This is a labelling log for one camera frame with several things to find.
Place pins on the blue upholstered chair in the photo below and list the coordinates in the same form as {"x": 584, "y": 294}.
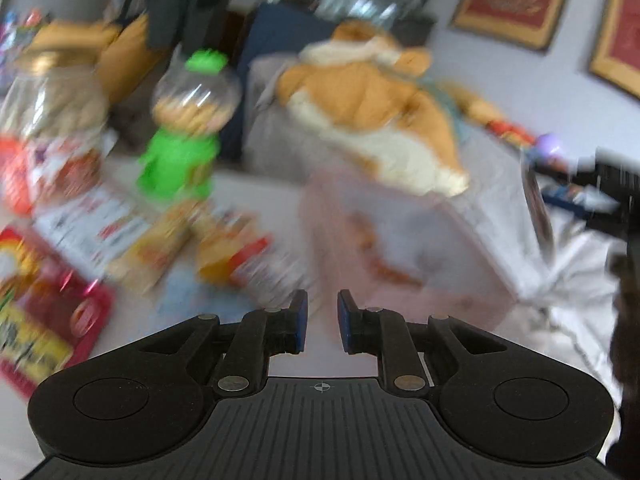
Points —
{"x": 265, "y": 45}

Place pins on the colourful packet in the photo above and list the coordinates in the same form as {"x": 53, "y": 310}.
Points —
{"x": 510, "y": 132}

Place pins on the white bed sheet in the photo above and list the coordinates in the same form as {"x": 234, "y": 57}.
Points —
{"x": 575, "y": 280}

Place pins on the red and yellow snack packet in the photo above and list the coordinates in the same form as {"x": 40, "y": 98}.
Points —
{"x": 45, "y": 310}

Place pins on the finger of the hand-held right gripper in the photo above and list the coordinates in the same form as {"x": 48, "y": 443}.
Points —
{"x": 565, "y": 172}
{"x": 557, "y": 196}

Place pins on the pink cardboard box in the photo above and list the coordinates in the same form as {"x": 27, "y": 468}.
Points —
{"x": 400, "y": 255}

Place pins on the dark hanging garment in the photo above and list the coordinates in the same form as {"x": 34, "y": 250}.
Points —
{"x": 185, "y": 0}

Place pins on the beige cracker packet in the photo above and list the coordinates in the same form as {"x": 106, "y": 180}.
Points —
{"x": 150, "y": 250}

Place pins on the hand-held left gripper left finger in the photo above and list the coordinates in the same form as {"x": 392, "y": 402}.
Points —
{"x": 299, "y": 321}

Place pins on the red picture in gold frame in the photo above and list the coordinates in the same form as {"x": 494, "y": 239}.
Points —
{"x": 620, "y": 45}
{"x": 515, "y": 0}

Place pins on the purple round object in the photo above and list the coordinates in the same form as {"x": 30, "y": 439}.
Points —
{"x": 550, "y": 145}

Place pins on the green candy dispenser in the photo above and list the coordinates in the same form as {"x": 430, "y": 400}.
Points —
{"x": 180, "y": 150}

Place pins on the glass jar with gold lid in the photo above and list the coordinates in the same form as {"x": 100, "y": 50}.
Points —
{"x": 55, "y": 125}

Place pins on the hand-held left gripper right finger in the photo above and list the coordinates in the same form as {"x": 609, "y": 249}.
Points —
{"x": 345, "y": 324}

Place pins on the colourful toy bottles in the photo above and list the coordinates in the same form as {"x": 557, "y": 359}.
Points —
{"x": 20, "y": 30}

